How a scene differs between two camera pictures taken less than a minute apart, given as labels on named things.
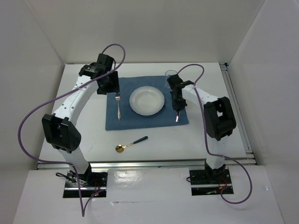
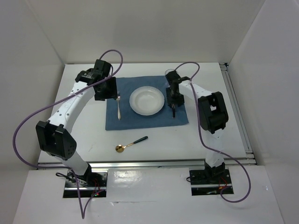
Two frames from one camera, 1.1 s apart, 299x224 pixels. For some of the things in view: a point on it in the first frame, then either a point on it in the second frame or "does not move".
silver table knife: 177,119 -> 174,112
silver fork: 117,98 does not move
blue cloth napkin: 130,118 does not move
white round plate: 146,101 does not move
